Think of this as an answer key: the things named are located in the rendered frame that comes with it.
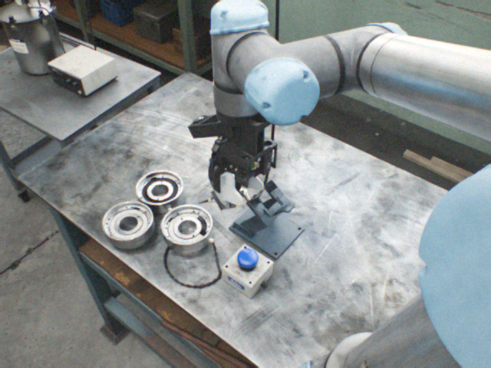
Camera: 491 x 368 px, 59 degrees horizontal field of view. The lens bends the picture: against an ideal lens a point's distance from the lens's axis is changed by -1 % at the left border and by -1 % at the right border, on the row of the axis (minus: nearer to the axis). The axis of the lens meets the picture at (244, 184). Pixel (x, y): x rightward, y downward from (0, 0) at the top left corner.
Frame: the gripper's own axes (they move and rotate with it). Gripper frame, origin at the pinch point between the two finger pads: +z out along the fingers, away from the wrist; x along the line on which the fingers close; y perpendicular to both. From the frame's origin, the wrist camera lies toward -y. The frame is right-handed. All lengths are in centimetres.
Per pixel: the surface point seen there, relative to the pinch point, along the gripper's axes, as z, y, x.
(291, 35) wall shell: 49, -103, 151
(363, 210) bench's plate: 14.3, 14.1, 27.3
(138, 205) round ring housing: 11.5, -20.7, -7.7
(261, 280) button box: 13.3, 10.7, -2.9
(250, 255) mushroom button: 8.1, 7.8, -3.1
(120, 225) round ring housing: 12.9, -20.0, -13.3
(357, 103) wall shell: 76, -57, 157
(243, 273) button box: 11.2, 8.0, -5.2
